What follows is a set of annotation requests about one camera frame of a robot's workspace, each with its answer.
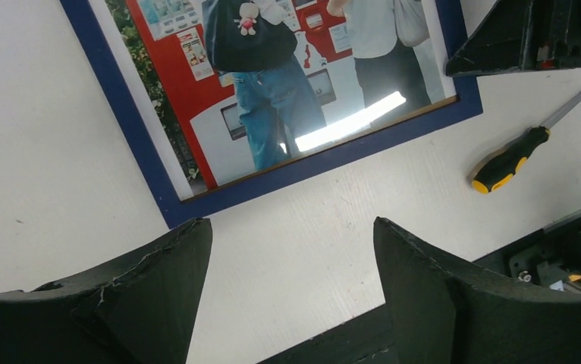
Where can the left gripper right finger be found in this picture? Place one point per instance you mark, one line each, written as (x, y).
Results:
(440, 308)

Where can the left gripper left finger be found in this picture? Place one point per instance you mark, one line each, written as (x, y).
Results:
(140, 307)

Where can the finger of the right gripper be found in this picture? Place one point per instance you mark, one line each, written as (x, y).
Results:
(522, 36)

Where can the black yellow screwdriver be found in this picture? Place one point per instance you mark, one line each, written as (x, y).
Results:
(503, 166)

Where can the photo of people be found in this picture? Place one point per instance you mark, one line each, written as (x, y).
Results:
(229, 89)

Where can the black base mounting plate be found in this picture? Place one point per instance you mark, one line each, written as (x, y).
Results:
(549, 257)

